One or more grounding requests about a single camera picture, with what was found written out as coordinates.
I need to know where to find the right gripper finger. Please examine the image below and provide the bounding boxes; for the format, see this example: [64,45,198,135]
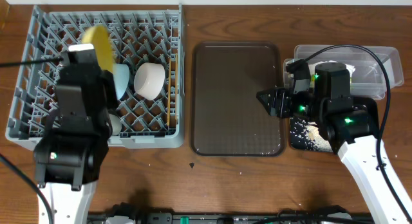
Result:
[257,97,273,114]
[256,88,276,100]

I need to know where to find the white napkin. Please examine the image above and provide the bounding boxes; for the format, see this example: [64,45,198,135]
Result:
[308,61,355,77]

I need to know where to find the wooden chopstick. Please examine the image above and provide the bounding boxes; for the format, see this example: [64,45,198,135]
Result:
[174,53,178,96]
[167,57,172,127]

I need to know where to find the light blue bowl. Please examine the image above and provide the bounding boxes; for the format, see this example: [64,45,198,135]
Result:
[113,64,130,100]

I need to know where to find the white paper cup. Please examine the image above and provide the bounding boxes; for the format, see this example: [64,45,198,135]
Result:
[109,114,122,136]

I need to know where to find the yellow plate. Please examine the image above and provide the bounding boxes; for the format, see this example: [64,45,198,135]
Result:
[82,25,115,73]

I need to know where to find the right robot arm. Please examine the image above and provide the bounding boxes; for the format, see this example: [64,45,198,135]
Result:
[256,61,411,223]

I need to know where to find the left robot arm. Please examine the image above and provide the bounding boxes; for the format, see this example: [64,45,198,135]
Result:
[33,49,116,223]

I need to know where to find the black tray bin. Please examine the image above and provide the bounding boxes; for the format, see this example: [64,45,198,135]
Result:
[290,97,379,154]

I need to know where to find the spilled rice grains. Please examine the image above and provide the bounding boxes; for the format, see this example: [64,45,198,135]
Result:
[289,117,332,153]

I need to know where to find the dark brown serving tray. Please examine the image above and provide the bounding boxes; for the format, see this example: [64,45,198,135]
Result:
[190,41,286,157]

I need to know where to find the clear plastic bin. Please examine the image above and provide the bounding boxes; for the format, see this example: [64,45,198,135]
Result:
[283,44,405,100]

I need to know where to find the grey dish rack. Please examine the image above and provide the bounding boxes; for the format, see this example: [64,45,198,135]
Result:
[5,6,185,150]

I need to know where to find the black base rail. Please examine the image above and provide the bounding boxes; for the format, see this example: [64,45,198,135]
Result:
[86,203,373,224]

